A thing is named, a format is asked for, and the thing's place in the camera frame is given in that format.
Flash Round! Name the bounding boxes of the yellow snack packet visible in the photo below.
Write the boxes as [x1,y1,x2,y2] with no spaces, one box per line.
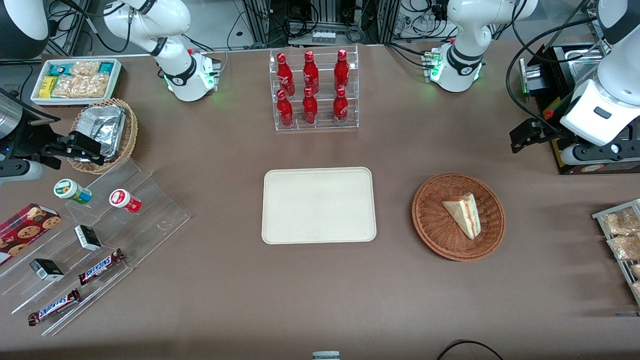
[38,75,59,99]

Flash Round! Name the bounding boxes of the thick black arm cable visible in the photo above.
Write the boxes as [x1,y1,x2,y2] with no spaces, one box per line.
[505,0,609,134]

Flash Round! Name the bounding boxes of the silver foil package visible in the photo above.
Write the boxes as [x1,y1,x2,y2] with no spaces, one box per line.
[75,103,126,161]

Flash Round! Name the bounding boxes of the red lid snack cup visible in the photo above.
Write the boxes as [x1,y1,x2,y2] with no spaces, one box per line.
[109,188,142,214]

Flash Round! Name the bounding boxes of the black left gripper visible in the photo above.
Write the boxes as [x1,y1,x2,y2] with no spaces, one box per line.
[509,118,577,154]

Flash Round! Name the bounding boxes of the green lid snack cup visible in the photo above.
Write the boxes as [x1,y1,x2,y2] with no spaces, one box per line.
[53,178,93,205]

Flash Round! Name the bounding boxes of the large clear cracker bag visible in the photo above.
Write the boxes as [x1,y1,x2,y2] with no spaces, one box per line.
[52,73,110,99]

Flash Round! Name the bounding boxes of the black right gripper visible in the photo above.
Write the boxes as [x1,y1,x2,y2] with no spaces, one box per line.
[14,117,107,167]

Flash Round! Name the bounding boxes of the triangle sandwich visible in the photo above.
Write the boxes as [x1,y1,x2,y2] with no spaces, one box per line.
[442,192,482,240]

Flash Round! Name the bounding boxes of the thin black cable loop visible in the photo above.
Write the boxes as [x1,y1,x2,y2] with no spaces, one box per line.
[436,339,504,360]

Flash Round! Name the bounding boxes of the small black box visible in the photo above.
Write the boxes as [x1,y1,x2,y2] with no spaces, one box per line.
[29,258,65,282]
[74,224,102,252]

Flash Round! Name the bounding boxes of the clear acrylic step display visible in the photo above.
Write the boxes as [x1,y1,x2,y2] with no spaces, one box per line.
[0,159,192,337]

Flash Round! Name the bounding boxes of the red cookie box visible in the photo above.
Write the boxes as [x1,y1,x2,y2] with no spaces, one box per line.
[0,202,62,266]

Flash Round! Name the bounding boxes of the clear acrylic bottle rack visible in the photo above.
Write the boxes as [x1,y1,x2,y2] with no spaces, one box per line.
[268,44,360,132]

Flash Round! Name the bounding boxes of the white rectangular snack bin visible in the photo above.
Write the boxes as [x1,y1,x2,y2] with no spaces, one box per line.
[30,58,123,107]

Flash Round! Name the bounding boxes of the brown round wicker basket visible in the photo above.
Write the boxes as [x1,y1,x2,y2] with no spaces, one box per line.
[411,172,506,262]

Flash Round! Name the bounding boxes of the small clear cracker bag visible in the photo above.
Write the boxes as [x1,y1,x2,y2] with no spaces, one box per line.
[69,60,101,77]

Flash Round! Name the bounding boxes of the black round shiny object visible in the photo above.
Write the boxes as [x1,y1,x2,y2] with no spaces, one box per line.
[0,0,51,61]

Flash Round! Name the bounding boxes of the grey wire rack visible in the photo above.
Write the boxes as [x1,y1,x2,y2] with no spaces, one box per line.
[592,198,640,306]

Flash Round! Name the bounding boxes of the aluminium frame rack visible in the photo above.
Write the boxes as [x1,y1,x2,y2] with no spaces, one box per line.
[243,0,402,47]

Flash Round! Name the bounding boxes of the Snickers chocolate bar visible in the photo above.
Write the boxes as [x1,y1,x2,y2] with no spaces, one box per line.
[27,288,82,327]
[78,248,126,286]

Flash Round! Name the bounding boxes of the red cola bottle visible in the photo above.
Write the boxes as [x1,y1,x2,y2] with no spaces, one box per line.
[332,87,350,125]
[333,48,350,94]
[276,52,296,97]
[302,87,319,126]
[302,50,320,95]
[276,89,295,128]

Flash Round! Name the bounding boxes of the light tan wicker basket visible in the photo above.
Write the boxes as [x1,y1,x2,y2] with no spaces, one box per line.
[66,97,139,175]

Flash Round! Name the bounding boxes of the cream plastic tray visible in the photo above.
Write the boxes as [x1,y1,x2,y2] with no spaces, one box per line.
[262,166,377,245]

